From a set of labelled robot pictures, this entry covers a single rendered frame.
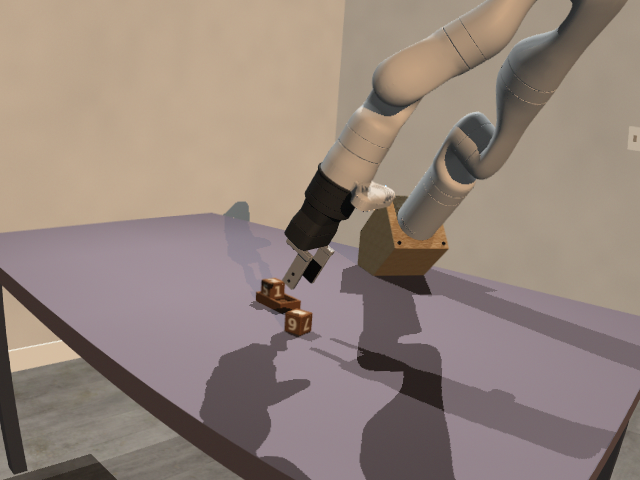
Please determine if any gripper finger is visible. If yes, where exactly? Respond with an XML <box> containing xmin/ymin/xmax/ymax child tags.
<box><xmin>303</xmin><ymin>245</ymin><xmax>335</xmax><ymax>283</ymax></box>
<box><xmin>282</xmin><ymin>238</ymin><xmax>313</xmax><ymax>290</ymax></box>

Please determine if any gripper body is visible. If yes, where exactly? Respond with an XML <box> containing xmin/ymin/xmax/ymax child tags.
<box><xmin>284</xmin><ymin>138</ymin><xmax>395</xmax><ymax>251</ymax></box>

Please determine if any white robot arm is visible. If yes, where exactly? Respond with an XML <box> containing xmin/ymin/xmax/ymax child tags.
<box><xmin>339</xmin><ymin>0</ymin><xmax>628</xmax><ymax>240</ymax></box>

